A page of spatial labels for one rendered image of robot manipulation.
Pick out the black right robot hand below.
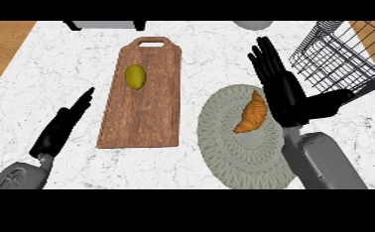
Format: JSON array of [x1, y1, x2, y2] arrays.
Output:
[[247, 36, 356, 128]]

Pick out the round grey woven placemat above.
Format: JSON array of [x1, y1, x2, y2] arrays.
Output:
[[197, 83, 297, 190]]

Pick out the black wire basket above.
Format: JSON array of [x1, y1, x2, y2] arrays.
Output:
[[288, 21, 375, 102]]

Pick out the grey appliance with black legs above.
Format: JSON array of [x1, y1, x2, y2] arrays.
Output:
[[62, 21, 146, 32]]

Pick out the grey round bowl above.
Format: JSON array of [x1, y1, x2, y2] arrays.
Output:
[[232, 21, 276, 32]]

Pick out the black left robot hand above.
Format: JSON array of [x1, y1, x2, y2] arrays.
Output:
[[28, 86, 96, 160]]

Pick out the yellow-green lemon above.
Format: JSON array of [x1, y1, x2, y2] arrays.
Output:
[[123, 63, 148, 90]]

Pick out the golden brown croissant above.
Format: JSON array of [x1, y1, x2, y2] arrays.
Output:
[[232, 89, 271, 135]]

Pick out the brown wooden cutting board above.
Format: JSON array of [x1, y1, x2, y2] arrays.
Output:
[[95, 36, 183, 150]]

